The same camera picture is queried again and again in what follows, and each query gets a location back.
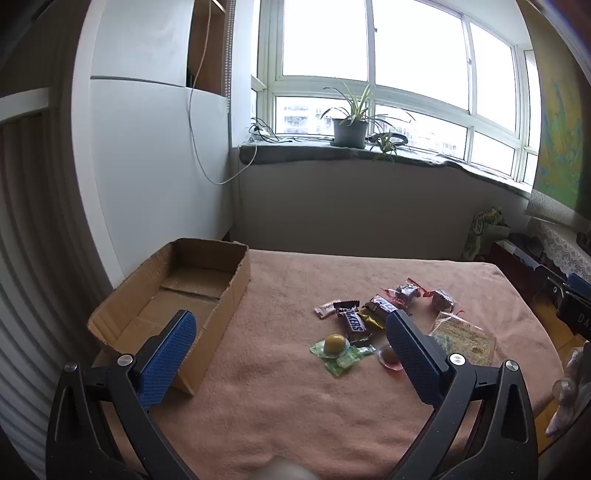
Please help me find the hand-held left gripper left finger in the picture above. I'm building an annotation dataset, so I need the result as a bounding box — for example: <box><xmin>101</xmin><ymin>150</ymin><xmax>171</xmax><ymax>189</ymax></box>
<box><xmin>45</xmin><ymin>310</ymin><xmax>199</xmax><ymax>480</ymax></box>

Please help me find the white cable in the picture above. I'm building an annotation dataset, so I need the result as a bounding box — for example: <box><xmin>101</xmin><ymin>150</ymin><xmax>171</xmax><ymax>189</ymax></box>
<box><xmin>187</xmin><ymin>0</ymin><xmax>257</xmax><ymax>185</ymax></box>

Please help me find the brown chocolate bar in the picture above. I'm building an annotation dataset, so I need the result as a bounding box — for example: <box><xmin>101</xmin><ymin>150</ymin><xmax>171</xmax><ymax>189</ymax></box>
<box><xmin>333</xmin><ymin>300</ymin><xmax>372</xmax><ymax>343</ymax></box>

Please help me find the white slatted door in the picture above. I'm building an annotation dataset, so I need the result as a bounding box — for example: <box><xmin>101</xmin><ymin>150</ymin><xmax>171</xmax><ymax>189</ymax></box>
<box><xmin>0</xmin><ymin>111</ymin><xmax>116</xmax><ymax>480</ymax></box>

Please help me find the dark side table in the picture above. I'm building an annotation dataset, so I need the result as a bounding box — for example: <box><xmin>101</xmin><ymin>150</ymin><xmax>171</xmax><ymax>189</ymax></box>
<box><xmin>489</xmin><ymin>235</ymin><xmax>568</xmax><ymax>301</ymax></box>

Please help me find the small green plant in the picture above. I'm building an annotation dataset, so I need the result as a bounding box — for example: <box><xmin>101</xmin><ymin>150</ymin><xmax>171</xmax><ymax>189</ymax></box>
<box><xmin>367</xmin><ymin>131</ymin><xmax>411</xmax><ymax>162</ymax></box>

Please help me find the wall map poster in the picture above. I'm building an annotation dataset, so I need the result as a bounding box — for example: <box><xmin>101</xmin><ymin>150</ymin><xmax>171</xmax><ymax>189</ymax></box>
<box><xmin>522</xmin><ymin>0</ymin><xmax>591</xmax><ymax>222</ymax></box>

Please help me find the cardboard box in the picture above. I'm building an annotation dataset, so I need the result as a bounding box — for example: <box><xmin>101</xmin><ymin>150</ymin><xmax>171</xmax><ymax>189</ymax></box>
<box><xmin>87</xmin><ymin>237</ymin><xmax>252</xmax><ymax>397</ymax></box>

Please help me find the pink towel table cover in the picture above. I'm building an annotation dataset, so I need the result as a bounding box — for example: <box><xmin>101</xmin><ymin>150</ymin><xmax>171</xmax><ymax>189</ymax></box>
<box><xmin>92</xmin><ymin>249</ymin><xmax>566</xmax><ymax>480</ymax></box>

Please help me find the red-ended clear wrapped candy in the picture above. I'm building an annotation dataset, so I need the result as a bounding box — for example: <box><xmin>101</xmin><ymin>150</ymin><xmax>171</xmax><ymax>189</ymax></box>
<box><xmin>382</xmin><ymin>278</ymin><xmax>437</xmax><ymax>308</ymax></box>

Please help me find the white lace cloth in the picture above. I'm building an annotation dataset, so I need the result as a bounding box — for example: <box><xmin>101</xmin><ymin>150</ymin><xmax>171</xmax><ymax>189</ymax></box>
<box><xmin>531</xmin><ymin>219</ymin><xmax>591</xmax><ymax>282</ymax></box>

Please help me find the white cabinet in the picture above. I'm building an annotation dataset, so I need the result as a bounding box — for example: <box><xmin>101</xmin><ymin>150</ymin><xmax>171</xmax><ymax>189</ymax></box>
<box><xmin>71</xmin><ymin>0</ymin><xmax>232</xmax><ymax>289</ymax></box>

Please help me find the yellow jelly cup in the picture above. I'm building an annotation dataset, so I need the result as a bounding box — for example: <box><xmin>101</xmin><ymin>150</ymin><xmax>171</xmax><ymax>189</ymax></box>
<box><xmin>323</xmin><ymin>333</ymin><xmax>350</xmax><ymax>358</ymax></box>

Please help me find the black cable loop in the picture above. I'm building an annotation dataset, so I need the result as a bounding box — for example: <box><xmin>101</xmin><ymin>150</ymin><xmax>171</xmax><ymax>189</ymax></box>
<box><xmin>367</xmin><ymin>131</ymin><xmax>413</xmax><ymax>152</ymax></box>

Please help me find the clear packet of yellow crackers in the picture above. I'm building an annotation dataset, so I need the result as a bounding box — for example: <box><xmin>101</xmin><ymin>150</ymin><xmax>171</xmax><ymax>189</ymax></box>
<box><xmin>428</xmin><ymin>311</ymin><xmax>497</xmax><ymax>367</ymax></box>

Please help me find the person's right hand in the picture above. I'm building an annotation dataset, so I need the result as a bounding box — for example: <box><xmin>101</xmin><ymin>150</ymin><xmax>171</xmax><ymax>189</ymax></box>
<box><xmin>545</xmin><ymin>344</ymin><xmax>583</xmax><ymax>439</ymax></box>

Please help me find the blue label chocolate bar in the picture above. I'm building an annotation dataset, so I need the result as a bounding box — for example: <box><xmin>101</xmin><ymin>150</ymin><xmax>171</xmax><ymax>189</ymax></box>
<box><xmin>362</xmin><ymin>295</ymin><xmax>402</xmax><ymax>317</ymax></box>

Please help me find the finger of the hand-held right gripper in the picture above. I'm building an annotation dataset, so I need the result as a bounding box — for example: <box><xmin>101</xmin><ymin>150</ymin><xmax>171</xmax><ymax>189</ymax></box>
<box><xmin>536</xmin><ymin>264</ymin><xmax>591</xmax><ymax>300</ymax></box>

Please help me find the yellow snack wrapper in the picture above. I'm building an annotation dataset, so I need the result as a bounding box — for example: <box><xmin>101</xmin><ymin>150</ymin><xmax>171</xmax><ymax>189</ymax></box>
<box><xmin>358</xmin><ymin>309</ymin><xmax>387</xmax><ymax>330</ymax></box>

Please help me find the light green candy packet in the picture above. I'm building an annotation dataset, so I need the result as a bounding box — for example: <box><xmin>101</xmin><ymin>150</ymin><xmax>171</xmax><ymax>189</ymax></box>
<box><xmin>309</xmin><ymin>339</ymin><xmax>363</xmax><ymax>379</ymax></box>

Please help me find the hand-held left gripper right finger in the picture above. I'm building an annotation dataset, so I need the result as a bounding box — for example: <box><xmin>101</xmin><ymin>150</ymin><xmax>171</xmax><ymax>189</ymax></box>
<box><xmin>385</xmin><ymin>309</ymin><xmax>540</xmax><ymax>480</ymax></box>

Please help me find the clear packet of dark snack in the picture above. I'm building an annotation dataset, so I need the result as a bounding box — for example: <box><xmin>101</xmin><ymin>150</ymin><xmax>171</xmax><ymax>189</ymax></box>
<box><xmin>425</xmin><ymin>288</ymin><xmax>462</xmax><ymax>317</ymax></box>

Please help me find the white framed window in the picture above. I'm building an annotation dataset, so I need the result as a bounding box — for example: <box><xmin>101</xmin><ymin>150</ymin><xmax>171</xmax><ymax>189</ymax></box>
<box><xmin>252</xmin><ymin>0</ymin><xmax>541</xmax><ymax>185</ymax></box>

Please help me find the black cable bundle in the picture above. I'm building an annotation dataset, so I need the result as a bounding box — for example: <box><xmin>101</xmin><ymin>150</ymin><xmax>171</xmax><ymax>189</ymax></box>
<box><xmin>248</xmin><ymin>117</ymin><xmax>296</xmax><ymax>144</ymax></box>

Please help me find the red jelly cup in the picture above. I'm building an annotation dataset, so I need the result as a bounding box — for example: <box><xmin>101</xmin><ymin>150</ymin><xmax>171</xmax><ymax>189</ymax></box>
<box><xmin>376</xmin><ymin>344</ymin><xmax>409</xmax><ymax>372</ymax></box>

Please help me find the potted spider plant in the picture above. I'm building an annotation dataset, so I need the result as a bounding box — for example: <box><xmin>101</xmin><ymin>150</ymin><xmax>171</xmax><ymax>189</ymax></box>
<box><xmin>321</xmin><ymin>78</ymin><xmax>416</xmax><ymax>149</ymax></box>

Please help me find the green patterned bag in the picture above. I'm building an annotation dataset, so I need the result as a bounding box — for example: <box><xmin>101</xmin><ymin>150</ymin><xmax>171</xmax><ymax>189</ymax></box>
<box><xmin>464</xmin><ymin>207</ymin><xmax>511</xmax><ymax>263</ymax></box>

